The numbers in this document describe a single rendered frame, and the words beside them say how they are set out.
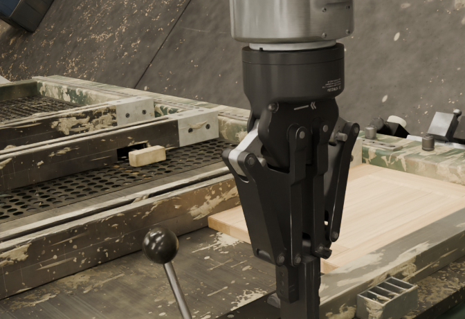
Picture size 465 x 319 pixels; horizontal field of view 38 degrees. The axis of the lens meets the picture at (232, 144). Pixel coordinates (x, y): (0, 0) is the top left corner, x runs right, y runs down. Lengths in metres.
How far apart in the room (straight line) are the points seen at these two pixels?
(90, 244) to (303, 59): 0.61
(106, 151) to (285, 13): 1.10
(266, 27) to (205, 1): 3.37
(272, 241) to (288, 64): 0.13
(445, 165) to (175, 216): 0.51
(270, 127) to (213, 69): 2.94
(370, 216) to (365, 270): 0.25
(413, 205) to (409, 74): 1.54
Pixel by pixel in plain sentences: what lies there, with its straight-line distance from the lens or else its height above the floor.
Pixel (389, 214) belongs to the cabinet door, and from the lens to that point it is 1.12.
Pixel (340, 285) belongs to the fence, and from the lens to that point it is 0.83.
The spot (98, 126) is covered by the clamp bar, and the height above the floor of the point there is 1.04.
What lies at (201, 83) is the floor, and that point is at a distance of 3.42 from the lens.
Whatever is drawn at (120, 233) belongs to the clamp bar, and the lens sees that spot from 1.02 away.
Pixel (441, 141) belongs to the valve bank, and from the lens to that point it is 1.52.
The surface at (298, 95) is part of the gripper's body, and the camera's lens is 0.47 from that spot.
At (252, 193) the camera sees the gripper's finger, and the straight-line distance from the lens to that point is 0.48.
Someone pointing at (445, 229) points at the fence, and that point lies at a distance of 1.01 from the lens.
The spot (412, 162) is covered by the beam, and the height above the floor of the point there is 0.91.
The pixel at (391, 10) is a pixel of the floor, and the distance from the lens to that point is 2.91.
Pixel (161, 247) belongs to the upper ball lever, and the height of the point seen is 1.52.
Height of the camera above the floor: 1.95
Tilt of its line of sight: 40 degrees down
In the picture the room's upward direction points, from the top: 54 degrees counter-clockwise
